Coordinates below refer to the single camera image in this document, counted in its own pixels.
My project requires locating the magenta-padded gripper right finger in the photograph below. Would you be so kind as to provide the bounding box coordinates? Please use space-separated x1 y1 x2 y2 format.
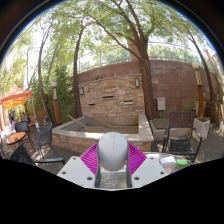
125 142 169 189

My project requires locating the wooden stick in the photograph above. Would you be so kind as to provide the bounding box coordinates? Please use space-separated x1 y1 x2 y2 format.
67 114 93 132

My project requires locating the black mesh chair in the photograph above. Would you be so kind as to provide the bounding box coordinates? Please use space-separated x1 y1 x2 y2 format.
34 121 59 158

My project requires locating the orange umbrella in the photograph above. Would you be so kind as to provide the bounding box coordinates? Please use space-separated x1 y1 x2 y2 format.
0 84 34 110

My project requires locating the large forked tree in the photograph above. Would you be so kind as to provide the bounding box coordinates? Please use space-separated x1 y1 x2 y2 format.
89 0 158 121

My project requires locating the person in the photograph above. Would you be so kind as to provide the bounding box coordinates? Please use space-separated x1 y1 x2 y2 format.
9 114 18 132
20 111 30 124

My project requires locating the small green object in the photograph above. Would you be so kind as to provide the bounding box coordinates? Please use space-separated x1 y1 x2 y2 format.
175 158 189 166

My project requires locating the small white packet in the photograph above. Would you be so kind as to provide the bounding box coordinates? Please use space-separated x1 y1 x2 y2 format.
159 155 177 167

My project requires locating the stone water basin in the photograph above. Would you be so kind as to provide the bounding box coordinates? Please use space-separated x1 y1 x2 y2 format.
51 113 155 154

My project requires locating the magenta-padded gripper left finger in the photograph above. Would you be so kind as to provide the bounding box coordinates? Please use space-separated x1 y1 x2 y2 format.
57 142 103 189

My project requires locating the long wooden planter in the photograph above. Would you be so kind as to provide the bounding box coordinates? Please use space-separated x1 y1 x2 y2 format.
203 99 224 134

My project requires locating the wooden lamp post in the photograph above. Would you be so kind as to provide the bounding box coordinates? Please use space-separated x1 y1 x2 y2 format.
50 81 62 126
192 61 205 118

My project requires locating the round wooden table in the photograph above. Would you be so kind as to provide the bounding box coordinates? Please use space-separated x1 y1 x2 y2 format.
5 131 27 151

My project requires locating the grey wall box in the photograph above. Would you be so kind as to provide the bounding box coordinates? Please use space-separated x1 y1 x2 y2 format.
156 97 167 112

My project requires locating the white computer mouse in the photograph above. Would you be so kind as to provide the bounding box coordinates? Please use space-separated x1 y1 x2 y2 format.
97 131 130 172

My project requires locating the slim straight tree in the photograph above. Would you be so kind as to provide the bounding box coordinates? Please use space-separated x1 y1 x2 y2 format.
186 29 215 101

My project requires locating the dark wooden-slat chair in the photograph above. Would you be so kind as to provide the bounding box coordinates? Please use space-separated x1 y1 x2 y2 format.
162 111 203 163

